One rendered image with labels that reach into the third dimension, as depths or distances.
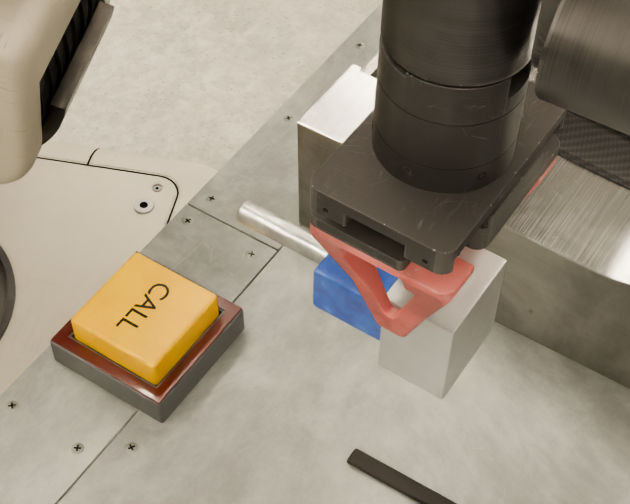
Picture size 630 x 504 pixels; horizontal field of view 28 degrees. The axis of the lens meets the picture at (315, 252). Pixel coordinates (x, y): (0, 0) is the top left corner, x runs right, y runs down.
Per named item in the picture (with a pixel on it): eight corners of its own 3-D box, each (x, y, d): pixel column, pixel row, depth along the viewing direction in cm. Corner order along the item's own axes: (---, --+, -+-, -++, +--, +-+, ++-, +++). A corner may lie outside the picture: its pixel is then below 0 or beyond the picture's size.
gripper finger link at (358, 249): (510, 291, 58) (543, 151, 51) (432, 400, 54) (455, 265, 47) (385, 227, 60) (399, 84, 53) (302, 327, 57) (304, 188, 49)
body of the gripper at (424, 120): (565, 131, 53) (599, -7, 48) (444, 288, 48) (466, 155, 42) (433, 71, 55) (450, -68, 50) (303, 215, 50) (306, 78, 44)
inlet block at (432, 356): (215, 276, 63) (209, 206, 59) (272, 214, 66) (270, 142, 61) (442, 401, 58) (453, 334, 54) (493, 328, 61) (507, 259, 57)
